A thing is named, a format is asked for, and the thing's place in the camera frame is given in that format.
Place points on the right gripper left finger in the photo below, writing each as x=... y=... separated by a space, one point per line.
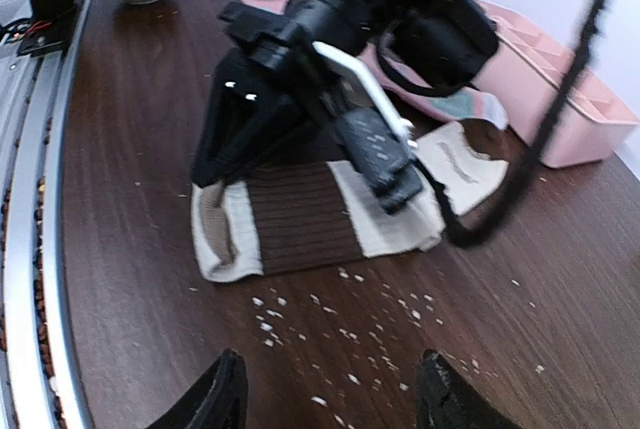
x=218 y=399

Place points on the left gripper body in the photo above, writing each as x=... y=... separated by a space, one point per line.
x=282 y=51

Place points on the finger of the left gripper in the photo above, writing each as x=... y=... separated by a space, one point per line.
x=269 y=143
x=241 y=102

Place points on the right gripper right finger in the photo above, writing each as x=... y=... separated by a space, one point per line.
x=444 y=399

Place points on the brown cream striped sock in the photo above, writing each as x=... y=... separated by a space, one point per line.
x=299 y=217

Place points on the beige sock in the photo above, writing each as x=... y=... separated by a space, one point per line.
x=468 y=157

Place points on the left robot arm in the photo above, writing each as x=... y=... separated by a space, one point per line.
x=446 y=42

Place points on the pink divided organizer box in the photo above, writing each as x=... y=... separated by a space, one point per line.
x=525 y=74

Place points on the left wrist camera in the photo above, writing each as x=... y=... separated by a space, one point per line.
x=362 y=82

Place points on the aluminium front rail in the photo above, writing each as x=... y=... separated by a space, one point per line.
x=40 y=382

